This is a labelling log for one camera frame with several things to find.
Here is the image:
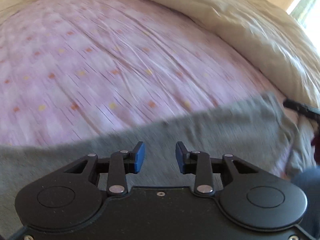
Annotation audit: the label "grey speckled pants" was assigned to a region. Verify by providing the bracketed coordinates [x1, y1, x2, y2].
[1, 93, 315, 237]

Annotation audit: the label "cream duvet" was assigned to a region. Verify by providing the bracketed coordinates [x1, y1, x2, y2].
[151, 0, 319, 107]

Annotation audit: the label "pink patterned bed sheet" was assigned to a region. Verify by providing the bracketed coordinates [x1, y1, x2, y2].
[1, 0, 281, 146]

